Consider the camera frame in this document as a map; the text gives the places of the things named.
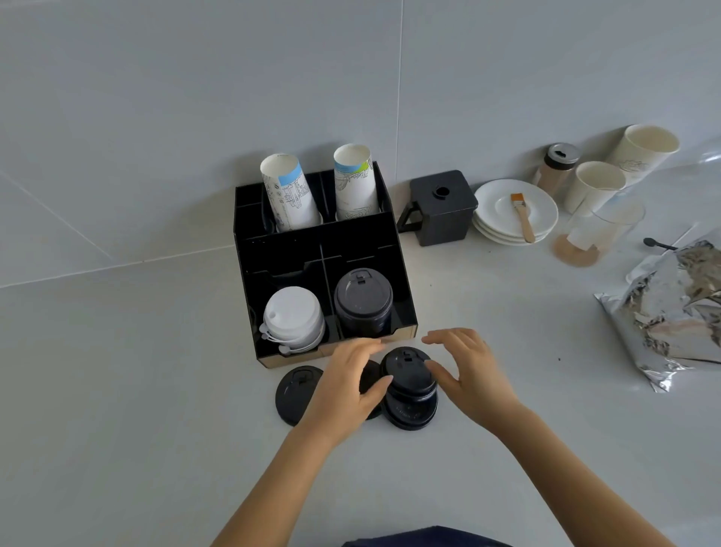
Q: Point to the person's left hand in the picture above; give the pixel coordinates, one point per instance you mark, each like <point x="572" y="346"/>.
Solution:
<point x="332" y="394"/>

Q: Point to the person's right hand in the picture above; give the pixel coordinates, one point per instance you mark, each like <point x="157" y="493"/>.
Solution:
<point x="479" y="383"/>

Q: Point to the person's right thumb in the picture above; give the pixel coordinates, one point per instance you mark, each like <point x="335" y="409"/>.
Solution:
<point x="440" y="376"/>

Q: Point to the person's left thumb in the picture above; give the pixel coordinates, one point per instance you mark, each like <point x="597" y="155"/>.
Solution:
<point x="377" y="390"/>

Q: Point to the stack of black cup lids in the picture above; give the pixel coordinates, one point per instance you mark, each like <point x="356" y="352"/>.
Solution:
<point x="410" y="375"/>
<point x="363" y="301"/>

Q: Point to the person's right forearm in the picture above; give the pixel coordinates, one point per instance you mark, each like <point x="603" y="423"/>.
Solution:
<point x="574" y="484"/>

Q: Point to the person's left forearm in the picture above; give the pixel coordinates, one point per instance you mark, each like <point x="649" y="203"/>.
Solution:
<point x="287" y="490"/>

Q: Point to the black cup lid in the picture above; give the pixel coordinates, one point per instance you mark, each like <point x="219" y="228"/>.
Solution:
<point x="294" y="394"/>
<point x="370" y="376"/>
<point x="411" y="416"/>

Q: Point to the stack of white cup lids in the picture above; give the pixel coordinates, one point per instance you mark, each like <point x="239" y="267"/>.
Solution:
<point x="293" y="313"/>

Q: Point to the white saucer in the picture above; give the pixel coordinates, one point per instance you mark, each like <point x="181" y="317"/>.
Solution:
<point x="495" y="236"/>
<point x="498" y="205"/>
<point x="504" y="242"/>

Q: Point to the person's dark blue clothing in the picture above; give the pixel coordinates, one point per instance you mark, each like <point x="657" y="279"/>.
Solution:
<point x="428" y="538"/>

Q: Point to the black cup and lid organizer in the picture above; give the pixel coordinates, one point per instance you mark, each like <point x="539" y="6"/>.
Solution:
<point x="293" y="253"/>

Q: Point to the black square pitcher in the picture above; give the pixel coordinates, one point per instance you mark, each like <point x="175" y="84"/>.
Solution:
<point x="442" y="211"/>

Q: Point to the blue green printed cup stack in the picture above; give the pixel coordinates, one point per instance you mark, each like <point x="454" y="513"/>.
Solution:
<point x="355" y="189"/>

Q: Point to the blue printed paper cup stack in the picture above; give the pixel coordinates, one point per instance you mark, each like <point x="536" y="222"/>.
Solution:
<point x="292" y="197"/>

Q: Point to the clear plastic cup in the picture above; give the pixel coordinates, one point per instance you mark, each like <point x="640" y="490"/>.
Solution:
<point x="597" y="231"/>

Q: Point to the shaker jar with black lid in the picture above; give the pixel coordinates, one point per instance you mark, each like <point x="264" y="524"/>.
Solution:
<point x="555" y="172"/>

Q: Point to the silver foil bag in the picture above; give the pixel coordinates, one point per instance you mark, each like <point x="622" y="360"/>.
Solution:
<point x="670" y="315"/>

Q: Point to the short white paper cup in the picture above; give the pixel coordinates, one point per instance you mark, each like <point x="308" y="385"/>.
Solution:
<point x="591" y="189"/>

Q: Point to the black plastic spoon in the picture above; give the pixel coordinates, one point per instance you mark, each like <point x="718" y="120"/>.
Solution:
<point x="656" y="244"/>

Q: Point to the tall white paper cup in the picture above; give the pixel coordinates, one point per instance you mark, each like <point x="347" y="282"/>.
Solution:
<point x="639" y="155"/>

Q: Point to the clear plastic wrap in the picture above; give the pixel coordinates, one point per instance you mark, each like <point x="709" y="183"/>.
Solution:
<point x="693" y="191"/>

